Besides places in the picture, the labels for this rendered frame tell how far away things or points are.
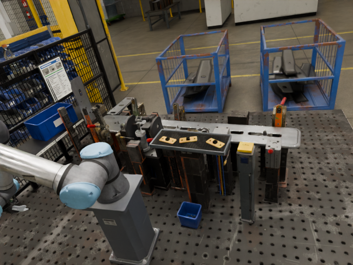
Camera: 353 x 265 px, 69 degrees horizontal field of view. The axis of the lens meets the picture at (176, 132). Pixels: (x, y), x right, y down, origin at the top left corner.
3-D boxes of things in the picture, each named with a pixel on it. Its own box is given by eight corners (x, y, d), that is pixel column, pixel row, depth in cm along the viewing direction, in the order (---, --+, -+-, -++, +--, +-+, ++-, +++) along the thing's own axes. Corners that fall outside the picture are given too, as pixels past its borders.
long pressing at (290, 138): (301, 126, 144) (301, 124, 143) (300, 151, 127) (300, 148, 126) (106, 115, 201) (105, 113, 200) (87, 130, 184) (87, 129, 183)
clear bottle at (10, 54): (25, 71, 180) (10, 42, 170) (17, 74, 176) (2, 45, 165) (19, 71, 183) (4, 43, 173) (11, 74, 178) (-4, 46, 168)
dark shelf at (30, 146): (103, 105, 215) (102, 102, 213) (11, 178, 148) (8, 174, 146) (83, 104, 224) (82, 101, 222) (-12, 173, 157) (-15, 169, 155)
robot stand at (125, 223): (147, 268, 120) (124, 211, 99) (109, 262, 126) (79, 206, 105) (161, 230, 136) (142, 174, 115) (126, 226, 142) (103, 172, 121)
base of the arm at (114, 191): (120, 205, 102) (113, 187, 96) (88, 202, 106) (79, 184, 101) (135, 178, 114) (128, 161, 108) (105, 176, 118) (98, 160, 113)
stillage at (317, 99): (260, 84, 430) (260, 25, 380) (312, 81, 407) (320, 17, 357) (262, 122, 334) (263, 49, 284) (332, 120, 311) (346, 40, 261)
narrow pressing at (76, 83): (96, 116, 199) (80, 75, 181) (86, 124, 190) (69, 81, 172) (95, 116, 199) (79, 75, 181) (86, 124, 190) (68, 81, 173)
